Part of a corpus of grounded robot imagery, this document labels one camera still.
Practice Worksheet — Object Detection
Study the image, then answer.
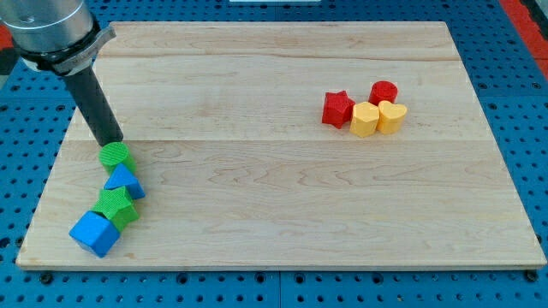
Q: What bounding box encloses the green circle block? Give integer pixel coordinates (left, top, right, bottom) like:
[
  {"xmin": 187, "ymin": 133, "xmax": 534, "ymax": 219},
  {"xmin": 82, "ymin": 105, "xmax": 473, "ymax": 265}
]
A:
[{"xmin": 98, "ymin": 142, "xmax": 136, "ymax": 175}]

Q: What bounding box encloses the yellow heart block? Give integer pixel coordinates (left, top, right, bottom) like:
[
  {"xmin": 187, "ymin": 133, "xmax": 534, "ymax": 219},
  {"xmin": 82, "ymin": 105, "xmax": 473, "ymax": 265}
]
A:
[{"xmin": 377, "ymin": 100, "xmax": 408, "ymax": 134}]

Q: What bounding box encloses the red star block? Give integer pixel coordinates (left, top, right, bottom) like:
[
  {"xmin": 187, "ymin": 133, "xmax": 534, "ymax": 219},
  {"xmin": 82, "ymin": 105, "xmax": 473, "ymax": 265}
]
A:
[{"xmin": 321, "ymin": 91, "xmax": 355, "ymax": 129}]

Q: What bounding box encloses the green star block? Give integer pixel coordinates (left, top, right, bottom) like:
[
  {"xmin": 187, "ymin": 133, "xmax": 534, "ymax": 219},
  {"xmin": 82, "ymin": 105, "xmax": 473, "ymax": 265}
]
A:
[{"xmin": 92, "ymin": 187, "xmax": 140, "ymax": 233}]

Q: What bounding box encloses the light wooden board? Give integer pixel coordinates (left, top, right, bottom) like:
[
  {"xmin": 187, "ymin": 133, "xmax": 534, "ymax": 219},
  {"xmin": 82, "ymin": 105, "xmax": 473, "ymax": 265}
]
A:
[{"xmin": 16, "ymin": 21, "xmax": 546, "ymax": 271}]

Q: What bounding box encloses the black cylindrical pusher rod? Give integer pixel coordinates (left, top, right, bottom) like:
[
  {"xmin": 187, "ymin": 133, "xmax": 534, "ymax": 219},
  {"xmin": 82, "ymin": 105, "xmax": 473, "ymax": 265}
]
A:
[{"xmin": 63, "ymin": 67, "xmax": 123, "ymax": 146}]

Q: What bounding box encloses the red circle block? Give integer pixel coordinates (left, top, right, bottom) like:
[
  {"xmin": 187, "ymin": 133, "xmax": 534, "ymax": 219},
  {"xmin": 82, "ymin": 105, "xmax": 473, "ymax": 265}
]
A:
[{"xmin": 368, "ymin": 80, "xmax": 398, "ymax": 105}]

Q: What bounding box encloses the yellow hexagon block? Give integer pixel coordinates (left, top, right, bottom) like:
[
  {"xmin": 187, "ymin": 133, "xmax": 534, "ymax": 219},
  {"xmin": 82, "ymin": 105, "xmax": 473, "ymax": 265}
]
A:
[{"xmin": 349, "ymin": 102, "xmax": 380, "ymax": 138}]

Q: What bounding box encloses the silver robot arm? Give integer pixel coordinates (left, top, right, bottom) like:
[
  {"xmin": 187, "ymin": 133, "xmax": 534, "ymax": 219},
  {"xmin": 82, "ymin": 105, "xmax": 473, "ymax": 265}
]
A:
[{"xmin": 1, "ymin": 0, "xmax": 123, "ymax": 146}]

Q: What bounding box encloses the blue cube block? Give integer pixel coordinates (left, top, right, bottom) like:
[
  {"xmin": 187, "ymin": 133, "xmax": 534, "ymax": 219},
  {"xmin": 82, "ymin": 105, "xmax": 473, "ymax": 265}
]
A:
[{"xmin": 68, "ymin": 211, "xmax": 120, "ymax": 258}]

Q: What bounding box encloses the blue triangle block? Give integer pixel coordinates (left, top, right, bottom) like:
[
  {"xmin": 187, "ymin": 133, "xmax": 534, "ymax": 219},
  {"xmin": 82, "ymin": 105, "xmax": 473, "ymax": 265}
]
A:
[{"xmin": 104, "ymin": 163, "xmax": 146, "ymax": 199}]

